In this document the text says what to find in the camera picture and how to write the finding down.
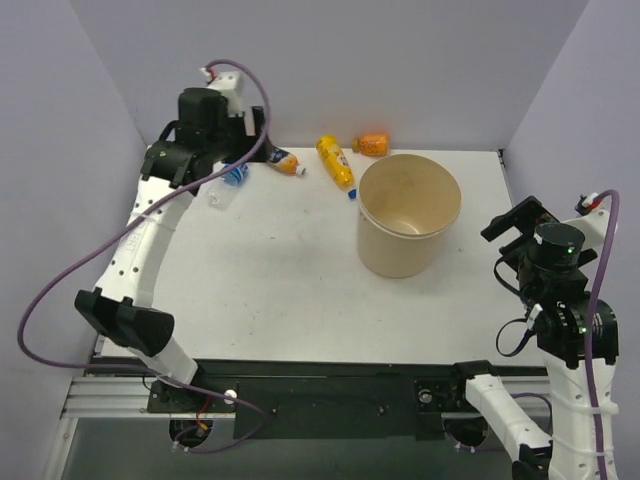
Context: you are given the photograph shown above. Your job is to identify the blue label water bottle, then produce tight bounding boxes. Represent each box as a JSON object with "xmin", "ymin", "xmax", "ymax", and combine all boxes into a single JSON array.
[{"xmin": 207, "ymin": 164, "xmax": 249, "ymax": 210}]

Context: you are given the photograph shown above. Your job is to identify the orange bottle with blue label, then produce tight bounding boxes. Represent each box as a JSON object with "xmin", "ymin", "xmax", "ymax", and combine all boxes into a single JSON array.
[{"xmin": 268, "ymin": 146, "xmax": 306, "ymax": 177}]

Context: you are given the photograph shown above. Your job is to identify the tan round bin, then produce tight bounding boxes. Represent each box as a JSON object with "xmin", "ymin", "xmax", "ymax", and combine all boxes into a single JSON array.
[{"xmin": 356, "ymin": 153, "xmax": 462, "ymax": 279}]

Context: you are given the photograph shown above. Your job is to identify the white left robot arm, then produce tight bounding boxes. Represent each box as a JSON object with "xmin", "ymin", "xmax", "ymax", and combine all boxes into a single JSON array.
[{"xmin": 75, "ymin": 86, "xmax": 272, "ymax": 384}]

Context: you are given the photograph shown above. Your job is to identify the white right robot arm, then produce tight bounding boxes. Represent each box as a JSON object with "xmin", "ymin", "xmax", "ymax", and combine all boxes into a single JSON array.
[{"xmin": 454, "ymin": 190, "xmax": 620, "ymax": 479}]

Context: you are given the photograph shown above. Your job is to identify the yellow bottle with blue cap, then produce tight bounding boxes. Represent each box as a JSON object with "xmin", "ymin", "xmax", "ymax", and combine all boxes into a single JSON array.
[{"xmin": 316, "ymin": 135, "xmax": 357, "ymax": 200}]

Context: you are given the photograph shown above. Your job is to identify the small orange bottle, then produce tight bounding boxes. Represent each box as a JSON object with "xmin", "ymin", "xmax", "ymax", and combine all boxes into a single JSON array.
[{"xmin": 352, "ymin": 134, "xmax": 390, "ymax": 158}]

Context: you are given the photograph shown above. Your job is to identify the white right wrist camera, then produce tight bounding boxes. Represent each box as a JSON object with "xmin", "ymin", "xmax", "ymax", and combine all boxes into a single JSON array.
[{"xmin": 572, "ymin": 192, "xmax": 610, "ymax": 250}]

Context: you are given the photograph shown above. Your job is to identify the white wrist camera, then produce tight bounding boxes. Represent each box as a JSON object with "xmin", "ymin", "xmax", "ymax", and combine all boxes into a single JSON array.
[
  {"xmin": 572, "ymin": 192, "xmax": 610, "ymax": 250},
  {"xmin": 200, "ymin": 67, "xmax": 244, "ymax": 116}
]

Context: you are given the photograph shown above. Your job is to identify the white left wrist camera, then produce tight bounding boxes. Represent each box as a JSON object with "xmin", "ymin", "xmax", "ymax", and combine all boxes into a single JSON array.
[{"xmin": 200, "ymin": 67, "xmax": 244, "ymax": 116}]

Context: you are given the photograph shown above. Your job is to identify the black mounting rail plate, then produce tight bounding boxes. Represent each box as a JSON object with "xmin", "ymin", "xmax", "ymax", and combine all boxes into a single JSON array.
[{"xmin": 87, "ymin": 357, "xmax": 544, "ymax": 444}]

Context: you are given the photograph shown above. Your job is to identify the aluminium frame rail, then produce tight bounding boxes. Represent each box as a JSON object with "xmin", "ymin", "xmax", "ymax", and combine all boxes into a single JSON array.
[{"xmin": 62, "ymin": 377, "xmax": 149, "ymax": 419}]

